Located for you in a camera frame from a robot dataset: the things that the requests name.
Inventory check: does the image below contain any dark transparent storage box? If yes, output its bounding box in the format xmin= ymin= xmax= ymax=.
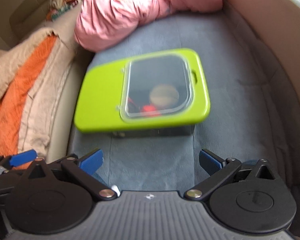
xmin=111 ymin=55 xmax=196 ymax=138

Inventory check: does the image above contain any beige and orange towel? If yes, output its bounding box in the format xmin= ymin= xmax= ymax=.
xmin=0 ymin=4 xmax=83 ymax=160

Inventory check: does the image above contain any lime green box lid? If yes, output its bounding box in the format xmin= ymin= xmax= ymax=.
xmin=74 ymin=48 xmax=211 ymax=133

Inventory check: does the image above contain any pink crumpled cloth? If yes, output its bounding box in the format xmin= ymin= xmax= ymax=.
xmin=51 ymin=0 xmax=224 ymax=53

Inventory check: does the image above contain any red toy pig figure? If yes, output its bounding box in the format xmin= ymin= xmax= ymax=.
xmin=140 ymin=104 xmax=161 ymax=118

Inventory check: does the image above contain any cardboard box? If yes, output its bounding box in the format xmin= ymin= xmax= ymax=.
xmin=0 ymin=0 xmax=300 ymax=156

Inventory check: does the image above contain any grey-blue plush blanket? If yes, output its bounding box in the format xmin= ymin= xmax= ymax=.
xmin=68 ymin=13 xmax=300 ymax=237

